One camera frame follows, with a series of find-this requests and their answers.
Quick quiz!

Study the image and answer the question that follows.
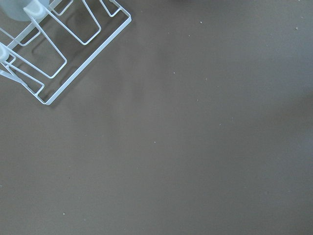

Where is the white wire cup rack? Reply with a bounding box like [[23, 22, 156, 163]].
[[0, 0, 132, 105]]

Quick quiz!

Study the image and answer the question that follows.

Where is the translucent white cup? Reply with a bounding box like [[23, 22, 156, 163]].
[[0, 0, 49, 22]]

